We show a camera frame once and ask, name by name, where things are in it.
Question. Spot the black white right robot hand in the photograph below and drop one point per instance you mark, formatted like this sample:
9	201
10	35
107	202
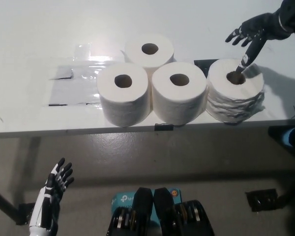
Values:
260	28

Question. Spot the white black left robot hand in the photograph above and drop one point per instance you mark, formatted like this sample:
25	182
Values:
45	199

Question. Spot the smooth white toilet paper roll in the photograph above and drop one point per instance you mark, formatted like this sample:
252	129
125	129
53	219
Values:
150	61
178	100
124	103

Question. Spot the black floor tape patch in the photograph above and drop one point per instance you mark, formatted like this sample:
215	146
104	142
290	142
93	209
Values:
25	214
260	200

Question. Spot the black table leg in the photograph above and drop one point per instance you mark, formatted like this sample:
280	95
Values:
2	201

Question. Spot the black tape patch on table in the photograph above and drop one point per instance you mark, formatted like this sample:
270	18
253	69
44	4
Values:
202	63

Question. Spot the teal tp-link box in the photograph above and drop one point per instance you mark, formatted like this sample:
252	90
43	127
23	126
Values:
123	200

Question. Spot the grey tape patch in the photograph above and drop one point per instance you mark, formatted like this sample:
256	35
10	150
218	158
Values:
68	93

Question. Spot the small black tape strip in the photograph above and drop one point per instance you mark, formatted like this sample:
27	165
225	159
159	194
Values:
163	127

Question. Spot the clear glossy tape sheet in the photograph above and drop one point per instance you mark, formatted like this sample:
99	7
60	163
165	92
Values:
93	62

